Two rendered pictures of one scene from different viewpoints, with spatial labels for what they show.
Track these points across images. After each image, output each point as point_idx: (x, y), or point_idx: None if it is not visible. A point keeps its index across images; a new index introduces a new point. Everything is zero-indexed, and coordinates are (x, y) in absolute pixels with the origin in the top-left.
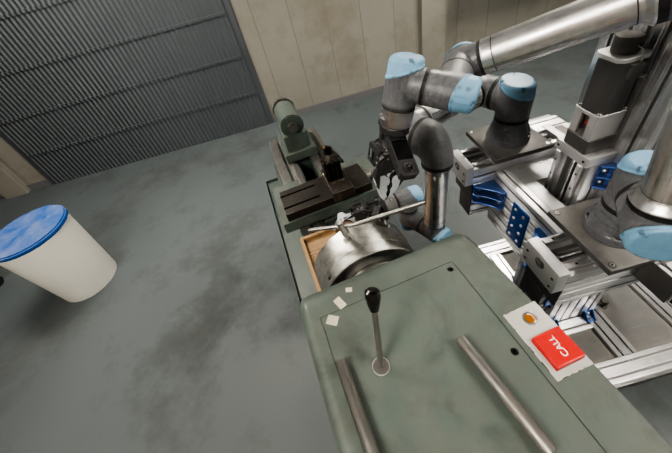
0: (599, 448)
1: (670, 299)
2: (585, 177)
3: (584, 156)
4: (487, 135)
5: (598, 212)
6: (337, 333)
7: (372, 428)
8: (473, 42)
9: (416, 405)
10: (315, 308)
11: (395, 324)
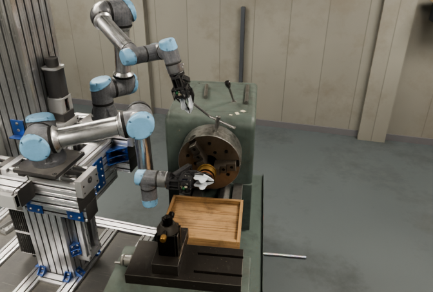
0: (196, 85)
1: None
2: None
3: (76, 115)
4: (60, 160)
5: (111, 109)
6: (243, 108)
7: (244, 96)
8: (129, 44)
9: (229, 95)
10: (248, 115)
11: (221, 105)
